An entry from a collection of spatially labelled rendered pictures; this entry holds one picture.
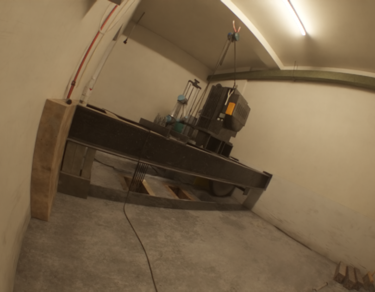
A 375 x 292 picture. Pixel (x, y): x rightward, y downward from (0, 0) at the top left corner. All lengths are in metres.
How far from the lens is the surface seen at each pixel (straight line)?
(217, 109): 2.30
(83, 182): 1.29
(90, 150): 1.22
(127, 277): 0.91
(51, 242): 0.97
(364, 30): 2.76
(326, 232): 2.59
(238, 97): 2.14
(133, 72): 4.08
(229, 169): 1.96
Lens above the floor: 0.73
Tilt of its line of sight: 3 degrees down
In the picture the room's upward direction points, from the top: 22 degrees clockwise
